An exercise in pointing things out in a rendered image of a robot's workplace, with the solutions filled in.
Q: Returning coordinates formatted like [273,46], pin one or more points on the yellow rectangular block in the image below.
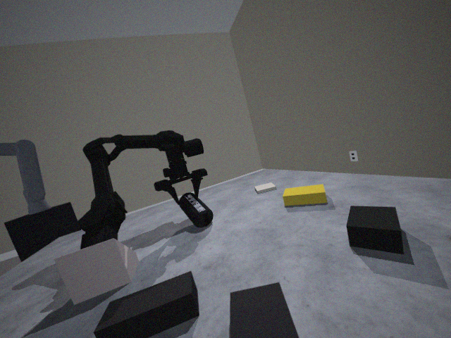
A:
[314,194]

